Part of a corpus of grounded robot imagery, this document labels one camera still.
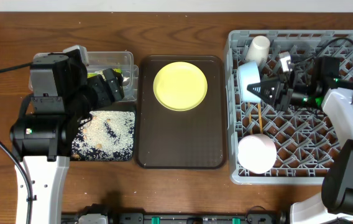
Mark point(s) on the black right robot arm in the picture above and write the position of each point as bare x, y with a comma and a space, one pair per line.
334, 97

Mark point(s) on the white rice bowl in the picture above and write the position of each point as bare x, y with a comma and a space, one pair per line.
257, 153

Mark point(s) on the green yellow snack wrapper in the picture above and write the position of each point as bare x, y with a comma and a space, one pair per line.
100, 72

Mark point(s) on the yellow plate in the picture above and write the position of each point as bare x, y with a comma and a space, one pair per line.
180, 86

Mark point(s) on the dark brown tray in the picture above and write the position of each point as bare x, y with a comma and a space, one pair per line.
193, 139

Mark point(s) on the clear plastic bin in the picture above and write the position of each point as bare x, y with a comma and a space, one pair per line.
113, 60

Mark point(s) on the grey dishwasher rack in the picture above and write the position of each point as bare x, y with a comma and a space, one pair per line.
305, 140

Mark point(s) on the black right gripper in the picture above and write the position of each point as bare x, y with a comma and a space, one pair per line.
283, 94

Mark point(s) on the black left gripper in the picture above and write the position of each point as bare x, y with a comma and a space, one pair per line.
98, 86

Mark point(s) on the white cup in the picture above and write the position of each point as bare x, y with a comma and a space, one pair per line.
258, 50

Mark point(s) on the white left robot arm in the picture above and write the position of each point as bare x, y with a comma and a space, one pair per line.
48, 121

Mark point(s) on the light blue bowl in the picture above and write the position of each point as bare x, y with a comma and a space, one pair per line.
247, 74

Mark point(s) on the wooden chopstick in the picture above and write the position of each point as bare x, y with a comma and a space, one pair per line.
260, 117
250, 118

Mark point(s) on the black waste tray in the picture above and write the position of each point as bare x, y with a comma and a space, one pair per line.
102, 155

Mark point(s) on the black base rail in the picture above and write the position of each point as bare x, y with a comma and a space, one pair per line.
97, 213

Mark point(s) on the pile of rice grains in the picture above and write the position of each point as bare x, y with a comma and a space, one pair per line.
111, 133

